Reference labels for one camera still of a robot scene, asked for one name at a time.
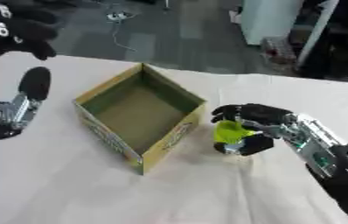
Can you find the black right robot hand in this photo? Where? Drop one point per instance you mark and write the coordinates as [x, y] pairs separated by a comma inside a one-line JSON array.
[[263, 113]]

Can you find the yellow-green toy block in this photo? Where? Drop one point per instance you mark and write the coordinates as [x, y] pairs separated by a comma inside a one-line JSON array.
[[229, 131]]

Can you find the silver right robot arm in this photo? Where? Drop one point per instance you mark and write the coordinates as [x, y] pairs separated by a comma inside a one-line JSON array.
[[330, 157]]

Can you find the tan cardboard box green inside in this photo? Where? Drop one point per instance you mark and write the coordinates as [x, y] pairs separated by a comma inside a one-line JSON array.
[[140, 116]]

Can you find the reddish patterned bag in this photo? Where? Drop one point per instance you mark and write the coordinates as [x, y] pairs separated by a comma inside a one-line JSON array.
[[278, 50]]

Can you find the white cabinet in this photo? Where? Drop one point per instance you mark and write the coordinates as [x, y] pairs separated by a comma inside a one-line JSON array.
[[269, 20]]

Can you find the white slanted pole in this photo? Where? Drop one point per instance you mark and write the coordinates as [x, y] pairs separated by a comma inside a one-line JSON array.
[[315, 32]]

